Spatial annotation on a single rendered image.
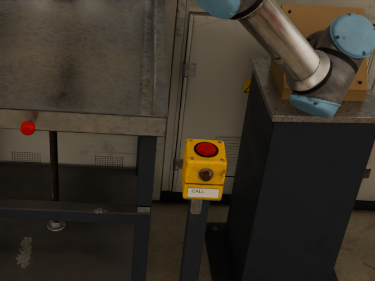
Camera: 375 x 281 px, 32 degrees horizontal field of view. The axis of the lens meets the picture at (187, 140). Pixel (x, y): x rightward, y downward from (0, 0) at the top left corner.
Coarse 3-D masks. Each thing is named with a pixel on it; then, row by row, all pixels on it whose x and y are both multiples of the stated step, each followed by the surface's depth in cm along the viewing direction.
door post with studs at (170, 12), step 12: (168, 0) 204; (168, 12) 207; (168, 24) 209; (168, 36) 212; (168, 48) 214; (168, 60) 217; (168, 72) 220; (168, 84) 222; (156, 144) 237; (156, 156) 240; (156, 168) 244; (156, 180) 247; (156, 192) 251
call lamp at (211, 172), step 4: (204, 168) 128; (208, 168) 128; (200, 172) 128; (204, 172) 128; (208, 172) 128; (212, 172) 129; (200, 176) 128; (204, 176) 128; (208, 176) 128; (212, 176) 129; (204, 180) 128; (208, 180) 128
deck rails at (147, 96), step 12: (144, 0) 198; (144, 12) 191; (144, 24) 185; (144, 36) 179; (144, 48) 173; (144, 60) 168; (144, 72) 163; (144, 84) 158; (144, 96) 154; (144, 108) 150
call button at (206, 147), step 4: (200, 144) 131; (204, 144) 131; (208, 144) 131; (212, 144) 131; (196, 148) 130; (200, 148) 130; (204, 148) 130; (208, 148) 130; (212, 148) 130; (200, 152) 129; (204, 152) 129; (208, 152) 129; (212, 152) 129
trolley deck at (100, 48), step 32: (0, 0) 190; (32, 0) 192; (64, 0) 194; (96, 0) 196; (128, 0) 198; (160, 0) 200; (0, 32) 174; (32, 32) 176; (64, 32) 177; (96, 32) 179; (128, 32) 181; (160, 32) 183; (0, 64) 161; (32, 64) 162; (64, 64) 164; (96, 64) 165; (128, 64) 166; (160, 64) 168; (0, 96) 149; (32, 96) 150; (64, 96) 152; (96, 96) 153; (128, 96) 154; (160, 96) 155; (0, 128) 149; (64, 128) 149; (96, 128) 150; (128, 128) 150; (160, 128) 150
